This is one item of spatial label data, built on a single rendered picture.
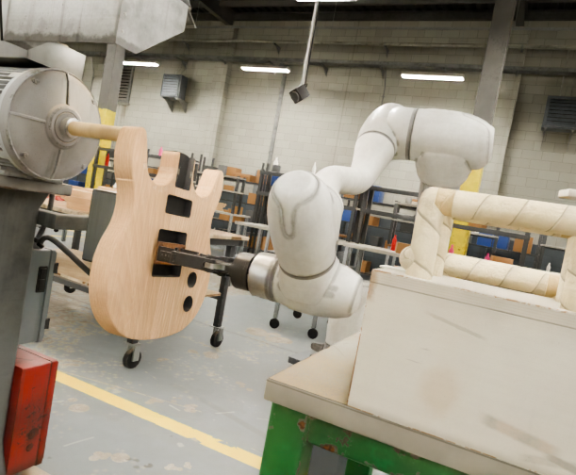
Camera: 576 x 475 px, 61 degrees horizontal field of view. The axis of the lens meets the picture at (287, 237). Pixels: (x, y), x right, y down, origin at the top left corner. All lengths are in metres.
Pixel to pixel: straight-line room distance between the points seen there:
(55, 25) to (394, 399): 0.88
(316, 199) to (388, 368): 0.28
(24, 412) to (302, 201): 1.08
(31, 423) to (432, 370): 1.24
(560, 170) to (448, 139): 10.74
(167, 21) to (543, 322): 0.84
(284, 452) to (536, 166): 11.42
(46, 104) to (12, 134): 0.10
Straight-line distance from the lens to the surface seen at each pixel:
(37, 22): 1.13
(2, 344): 1.48
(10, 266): 1.42
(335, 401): 0.65
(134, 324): 1.03
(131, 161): 0.95
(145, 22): 1.02
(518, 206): 0.59
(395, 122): 1.27
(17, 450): 1.62
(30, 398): 1.57
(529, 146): 12.02
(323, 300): 0.86
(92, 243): 1.43
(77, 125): 1.20
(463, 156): 1.26
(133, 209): 0.96
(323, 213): 0.76
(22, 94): 1.20
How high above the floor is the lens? 1.15
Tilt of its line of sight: 3 degrees down
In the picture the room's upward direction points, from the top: 10 degrees clockwise
